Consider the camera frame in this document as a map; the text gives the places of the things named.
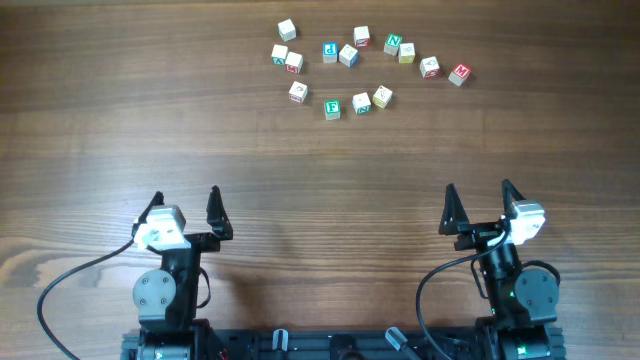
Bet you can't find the white block green side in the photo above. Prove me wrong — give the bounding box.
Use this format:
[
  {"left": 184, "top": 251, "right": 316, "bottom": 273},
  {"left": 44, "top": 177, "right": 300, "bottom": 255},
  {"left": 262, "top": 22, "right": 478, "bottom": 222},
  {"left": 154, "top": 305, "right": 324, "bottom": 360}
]
[{"left": 271, "top": 44, "right": 288, "bottom": 66}]

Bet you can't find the green letter F block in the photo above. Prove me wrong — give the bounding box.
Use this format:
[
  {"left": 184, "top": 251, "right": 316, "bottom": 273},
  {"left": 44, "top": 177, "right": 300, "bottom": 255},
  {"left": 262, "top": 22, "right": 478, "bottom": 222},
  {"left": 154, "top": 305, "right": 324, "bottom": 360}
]
[{"left": 324, "top": 99, "right": 341, "bottom": 121}]

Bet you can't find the white block red side right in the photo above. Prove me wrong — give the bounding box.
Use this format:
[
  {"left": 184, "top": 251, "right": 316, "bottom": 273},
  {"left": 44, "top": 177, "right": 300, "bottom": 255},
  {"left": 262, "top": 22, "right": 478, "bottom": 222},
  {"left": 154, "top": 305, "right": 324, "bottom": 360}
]
[{"left": 419, "top": 56, "right": 441, "bottom": 78}]

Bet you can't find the blue letter P block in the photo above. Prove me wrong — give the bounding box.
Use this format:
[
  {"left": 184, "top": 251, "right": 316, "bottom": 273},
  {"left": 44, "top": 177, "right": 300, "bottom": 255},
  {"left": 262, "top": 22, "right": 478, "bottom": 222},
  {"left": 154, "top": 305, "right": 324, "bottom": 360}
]
[{"left": 322, "top": 42, "right": 338, "bottom": 63}]

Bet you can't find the white block yellow X side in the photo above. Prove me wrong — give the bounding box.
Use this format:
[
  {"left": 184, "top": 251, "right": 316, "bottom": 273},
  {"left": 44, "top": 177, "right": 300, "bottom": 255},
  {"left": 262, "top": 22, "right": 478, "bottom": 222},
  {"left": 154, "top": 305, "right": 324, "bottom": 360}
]
[{"left": 372, "top": 85, "right": 393, "bottom": 109}]

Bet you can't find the green letter N block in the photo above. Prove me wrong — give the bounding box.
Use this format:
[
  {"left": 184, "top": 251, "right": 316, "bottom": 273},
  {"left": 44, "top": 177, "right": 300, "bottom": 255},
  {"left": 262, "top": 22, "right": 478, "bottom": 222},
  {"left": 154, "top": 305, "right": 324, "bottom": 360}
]
[{"left": 383, "top": 33, "right": 402, "bottom": 56}]

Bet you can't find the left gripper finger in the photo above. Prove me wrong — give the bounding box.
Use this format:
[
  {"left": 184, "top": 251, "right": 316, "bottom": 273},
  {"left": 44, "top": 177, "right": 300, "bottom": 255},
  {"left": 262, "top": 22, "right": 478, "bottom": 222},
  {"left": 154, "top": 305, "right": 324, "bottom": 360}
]
[
  {"left": 131, "top": 191, "right": 164, "bottom": 235},
  {"left": 206, "top": 185, "right": 233, "bottom": 241}
]

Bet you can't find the white block teal N side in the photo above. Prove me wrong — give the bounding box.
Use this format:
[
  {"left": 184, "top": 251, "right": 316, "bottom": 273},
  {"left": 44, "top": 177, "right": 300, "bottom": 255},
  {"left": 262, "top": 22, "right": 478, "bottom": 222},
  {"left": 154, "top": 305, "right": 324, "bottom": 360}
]
[{"left": 352, "top": 92, "right": 371, "bottom": 115}]

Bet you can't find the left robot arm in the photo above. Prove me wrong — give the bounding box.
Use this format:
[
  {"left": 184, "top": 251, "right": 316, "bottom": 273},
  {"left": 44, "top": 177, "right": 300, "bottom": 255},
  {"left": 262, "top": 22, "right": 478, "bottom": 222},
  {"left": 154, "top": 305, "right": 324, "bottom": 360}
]
[{"left": 121, "top": 186, "right": 233, "bottom": 360}]

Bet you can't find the black camera cable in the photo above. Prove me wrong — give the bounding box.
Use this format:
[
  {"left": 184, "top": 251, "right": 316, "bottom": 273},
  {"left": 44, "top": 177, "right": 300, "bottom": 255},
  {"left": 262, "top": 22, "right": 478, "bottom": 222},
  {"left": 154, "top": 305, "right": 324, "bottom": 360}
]
[
  {"left": 415, "top": 219, "right": 512, "bottom": 360},
  {"left": 36, "top": 238, "right": 137, "bottom": 360}
]

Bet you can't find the plain white wooden block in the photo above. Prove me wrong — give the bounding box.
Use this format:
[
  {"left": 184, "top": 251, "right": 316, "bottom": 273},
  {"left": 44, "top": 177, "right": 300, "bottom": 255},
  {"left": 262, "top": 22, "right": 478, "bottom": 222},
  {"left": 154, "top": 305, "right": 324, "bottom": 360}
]
[{"left": 277, "top": 19, "right": 297, "bottom": 42}]

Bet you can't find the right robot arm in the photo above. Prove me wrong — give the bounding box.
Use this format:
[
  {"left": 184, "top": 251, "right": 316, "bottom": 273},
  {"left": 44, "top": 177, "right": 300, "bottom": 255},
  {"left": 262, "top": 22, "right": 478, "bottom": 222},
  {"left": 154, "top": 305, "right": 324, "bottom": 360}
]
[{"left": 439, "top": 179, "right": 566, "bottom": 359}]

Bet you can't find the white block blue side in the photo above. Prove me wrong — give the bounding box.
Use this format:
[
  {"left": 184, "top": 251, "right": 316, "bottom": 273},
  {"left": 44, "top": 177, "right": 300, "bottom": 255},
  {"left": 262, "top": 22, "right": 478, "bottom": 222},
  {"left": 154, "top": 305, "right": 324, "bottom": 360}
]
[{"left": 338, "top": 44, "right": 359, "bottom": 67}]

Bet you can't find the red letter M block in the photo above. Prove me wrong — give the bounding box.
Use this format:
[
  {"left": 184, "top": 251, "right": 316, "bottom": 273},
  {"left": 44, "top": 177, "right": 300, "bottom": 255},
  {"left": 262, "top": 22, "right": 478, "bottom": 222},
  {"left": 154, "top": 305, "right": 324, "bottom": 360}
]
[{"left": 448, "top": 63, "right": 472, "bottom": 87}]

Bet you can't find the white block red M side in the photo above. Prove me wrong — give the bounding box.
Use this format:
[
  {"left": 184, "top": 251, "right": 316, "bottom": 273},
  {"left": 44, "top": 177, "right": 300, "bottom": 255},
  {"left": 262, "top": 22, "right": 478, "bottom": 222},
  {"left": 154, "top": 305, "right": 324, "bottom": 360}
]
[{"left": 285, "top": 52, "right": 304, "bottom": 74}]

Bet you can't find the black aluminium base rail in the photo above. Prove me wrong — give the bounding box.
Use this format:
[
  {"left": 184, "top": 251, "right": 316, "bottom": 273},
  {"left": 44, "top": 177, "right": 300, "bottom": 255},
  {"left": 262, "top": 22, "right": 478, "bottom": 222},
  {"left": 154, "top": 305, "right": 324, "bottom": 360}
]
[{"left": 120, "top": 327, "right": 567, "bottom": 360}]

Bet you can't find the right black camera cable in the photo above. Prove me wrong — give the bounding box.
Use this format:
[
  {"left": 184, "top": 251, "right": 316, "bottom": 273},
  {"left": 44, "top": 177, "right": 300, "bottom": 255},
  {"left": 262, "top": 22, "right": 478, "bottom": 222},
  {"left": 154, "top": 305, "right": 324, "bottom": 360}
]
[{"left": 415, "top": 219, "right": 512, "bottom": 360}]

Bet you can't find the left black camera cable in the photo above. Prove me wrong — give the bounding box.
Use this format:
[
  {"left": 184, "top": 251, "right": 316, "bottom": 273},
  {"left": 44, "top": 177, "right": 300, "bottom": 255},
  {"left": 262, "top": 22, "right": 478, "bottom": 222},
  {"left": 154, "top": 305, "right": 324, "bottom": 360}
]
[{"left": 36, "top": 238, "right": 137, "bottom": 360}]

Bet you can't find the white block red picture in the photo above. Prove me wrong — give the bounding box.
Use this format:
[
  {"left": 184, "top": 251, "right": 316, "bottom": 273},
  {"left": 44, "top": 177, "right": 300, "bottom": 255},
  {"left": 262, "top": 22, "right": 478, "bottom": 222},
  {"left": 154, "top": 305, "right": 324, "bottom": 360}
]
[{"left": 288, "top": 81, "right": 308, "bottom": 104}]

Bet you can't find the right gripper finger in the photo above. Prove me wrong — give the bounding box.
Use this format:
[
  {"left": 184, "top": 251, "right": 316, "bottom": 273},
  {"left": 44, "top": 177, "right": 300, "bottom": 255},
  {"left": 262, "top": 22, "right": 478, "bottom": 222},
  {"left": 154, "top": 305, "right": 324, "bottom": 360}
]
[
  {"left": 501, "top": 179, "right": 526, "bottom": 215},
  {"left": 438, "top": 183, "right": 470, "bottom": 235}
]

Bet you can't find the white block red side top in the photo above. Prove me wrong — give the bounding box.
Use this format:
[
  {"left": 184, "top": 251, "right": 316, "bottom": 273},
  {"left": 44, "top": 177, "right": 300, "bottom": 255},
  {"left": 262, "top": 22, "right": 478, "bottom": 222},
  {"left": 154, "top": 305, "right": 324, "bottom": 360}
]
[{"left": 353, "top": 26, "right": 371, "bottom": 48}]

